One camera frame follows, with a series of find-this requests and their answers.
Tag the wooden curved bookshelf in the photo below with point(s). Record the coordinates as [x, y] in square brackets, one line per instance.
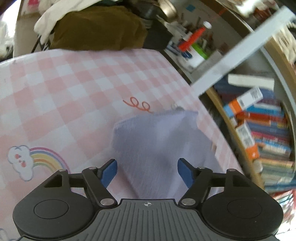
[272, 119]

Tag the green lid white jar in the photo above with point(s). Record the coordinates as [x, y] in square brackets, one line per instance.
[193, 57]

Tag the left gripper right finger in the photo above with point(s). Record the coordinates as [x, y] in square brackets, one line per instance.
[198, 182]

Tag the gold round tin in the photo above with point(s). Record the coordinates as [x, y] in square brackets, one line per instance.
[168, 9]

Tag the white blue orange box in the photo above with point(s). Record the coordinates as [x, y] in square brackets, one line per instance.
[243, 102]

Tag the white shelf post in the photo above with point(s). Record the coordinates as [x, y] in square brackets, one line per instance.
[244, 49]

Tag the white thick book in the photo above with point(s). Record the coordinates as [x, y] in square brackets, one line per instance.
[251, 81]

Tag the red tassel ornament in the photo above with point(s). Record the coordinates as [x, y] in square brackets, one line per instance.
[184, 46]

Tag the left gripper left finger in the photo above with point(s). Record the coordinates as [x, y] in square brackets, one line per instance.
[96, 182]

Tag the pink and lilac sweater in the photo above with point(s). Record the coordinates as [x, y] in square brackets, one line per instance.
[147, 148]

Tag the orange white flat box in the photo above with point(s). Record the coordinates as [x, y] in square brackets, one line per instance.
[244, 133]

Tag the pink checkered table mat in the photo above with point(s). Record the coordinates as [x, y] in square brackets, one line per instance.
[59, 109]

